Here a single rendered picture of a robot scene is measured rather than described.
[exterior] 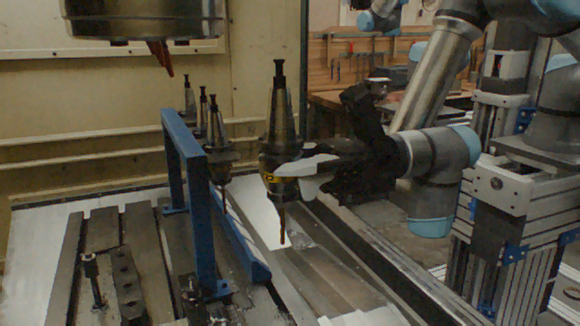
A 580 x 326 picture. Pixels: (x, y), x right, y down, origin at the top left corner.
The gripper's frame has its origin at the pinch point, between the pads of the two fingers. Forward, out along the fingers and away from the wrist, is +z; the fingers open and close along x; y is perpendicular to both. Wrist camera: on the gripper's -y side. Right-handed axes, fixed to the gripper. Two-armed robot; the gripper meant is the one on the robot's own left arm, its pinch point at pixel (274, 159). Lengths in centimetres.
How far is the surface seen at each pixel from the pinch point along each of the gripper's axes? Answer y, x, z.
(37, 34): -13, 100, 39
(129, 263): 32, 34, 21
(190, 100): 3, 61, 1
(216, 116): 0.1, 28.6, 1.3
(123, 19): -17.5, -7.4, 16.7
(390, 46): 2, 258, -215
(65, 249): 39, 57, 37
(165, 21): -17.4, -7.7, 13.3
